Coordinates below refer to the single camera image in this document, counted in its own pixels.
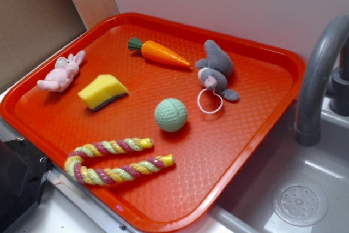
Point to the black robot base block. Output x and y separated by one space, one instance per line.
23 175

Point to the orange toy carrot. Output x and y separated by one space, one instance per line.
158 53

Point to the green rubber ball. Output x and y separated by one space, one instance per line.
170 115

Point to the orange plastic tray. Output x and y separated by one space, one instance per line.
208 150

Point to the grey plush bunny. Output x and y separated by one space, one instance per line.
213 74

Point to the yellow sponge with grey pad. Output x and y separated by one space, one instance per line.
101 91

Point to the pink plush bunny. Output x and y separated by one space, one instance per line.
63 73

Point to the grey toy faucet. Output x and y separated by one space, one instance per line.
317 81

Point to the grey plastic sink basin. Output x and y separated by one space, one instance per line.
286 187

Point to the brown cardboard panel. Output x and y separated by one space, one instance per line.
32 31

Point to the dark grey faucet knob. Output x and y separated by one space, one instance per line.
339 80

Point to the multicolour twisted rope toy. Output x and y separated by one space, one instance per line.
75 169

